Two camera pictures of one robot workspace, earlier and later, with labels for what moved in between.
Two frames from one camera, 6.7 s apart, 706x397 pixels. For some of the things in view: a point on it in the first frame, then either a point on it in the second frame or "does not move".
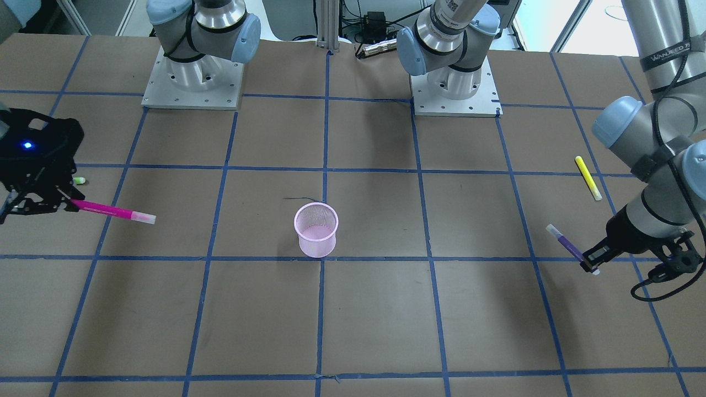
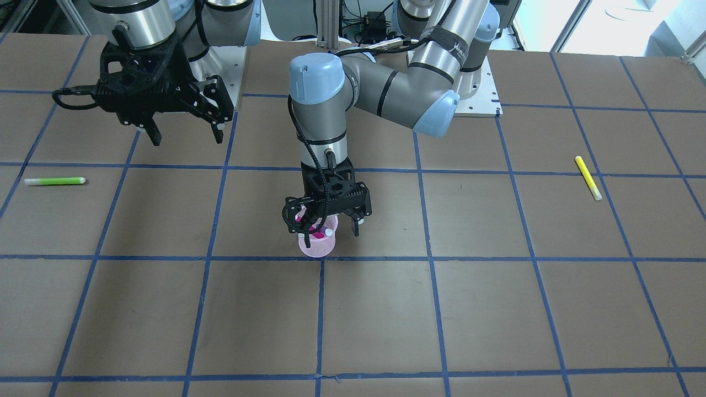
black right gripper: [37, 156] → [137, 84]
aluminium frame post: [328, 15] does not move
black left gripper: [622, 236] → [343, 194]
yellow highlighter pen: [589, 178] does not move
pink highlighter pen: [115, 211] → [317, 234]
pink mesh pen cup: [316, 224] does not move
